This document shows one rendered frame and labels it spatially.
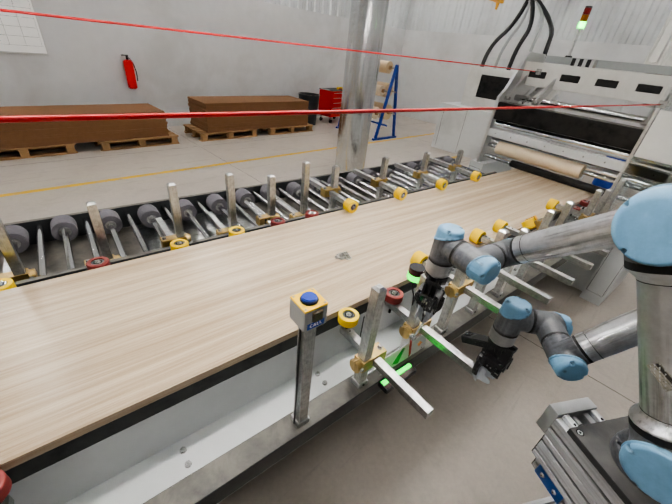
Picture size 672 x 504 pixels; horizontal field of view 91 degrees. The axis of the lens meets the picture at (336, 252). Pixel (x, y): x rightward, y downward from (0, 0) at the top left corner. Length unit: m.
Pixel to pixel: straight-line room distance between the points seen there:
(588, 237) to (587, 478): 0.59
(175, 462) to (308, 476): 0.79
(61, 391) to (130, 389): 0.17
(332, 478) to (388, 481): 0.27
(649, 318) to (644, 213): 0.18
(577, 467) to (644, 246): 0.65
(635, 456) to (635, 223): 0.40
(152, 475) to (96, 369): 0.36
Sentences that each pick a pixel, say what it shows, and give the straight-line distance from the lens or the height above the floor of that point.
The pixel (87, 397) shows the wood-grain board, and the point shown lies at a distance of 1.16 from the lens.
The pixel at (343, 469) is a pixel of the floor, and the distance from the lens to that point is 1.94.
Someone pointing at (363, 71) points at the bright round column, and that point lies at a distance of 5.05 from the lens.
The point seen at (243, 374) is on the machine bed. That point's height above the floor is 0.79.
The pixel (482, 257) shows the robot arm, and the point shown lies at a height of 1.35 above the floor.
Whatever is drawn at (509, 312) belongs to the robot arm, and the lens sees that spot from 1.09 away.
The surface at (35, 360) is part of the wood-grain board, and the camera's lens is 1.33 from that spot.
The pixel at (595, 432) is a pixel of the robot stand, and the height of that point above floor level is 1.04.
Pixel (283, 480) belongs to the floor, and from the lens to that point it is 1.91.
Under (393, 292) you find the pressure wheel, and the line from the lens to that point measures 1.41.
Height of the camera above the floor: 1.76
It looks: 32 degrees down
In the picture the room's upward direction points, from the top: 7 degrees clockwise
